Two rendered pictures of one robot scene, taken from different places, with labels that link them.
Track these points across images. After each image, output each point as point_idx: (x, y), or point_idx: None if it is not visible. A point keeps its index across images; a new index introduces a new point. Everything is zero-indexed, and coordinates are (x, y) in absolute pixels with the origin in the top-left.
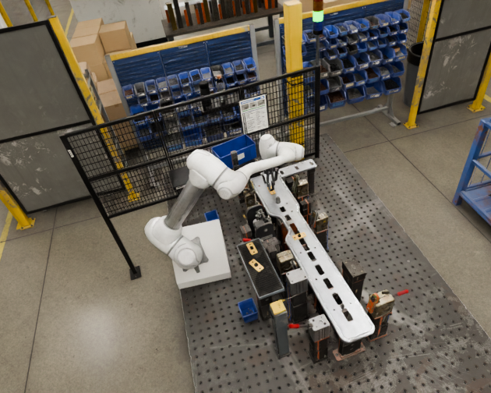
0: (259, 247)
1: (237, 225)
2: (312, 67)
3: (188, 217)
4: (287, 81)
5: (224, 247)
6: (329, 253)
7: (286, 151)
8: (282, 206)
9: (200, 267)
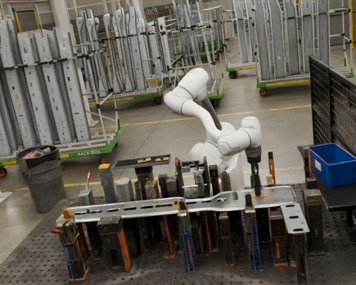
0: (159, 162)
1: (269, 217)
2: None
3: (300, 191)
4: None
5: None
6: (182, 271)
7: (220, 131)
8: (226, 200)
9: (211, 184)
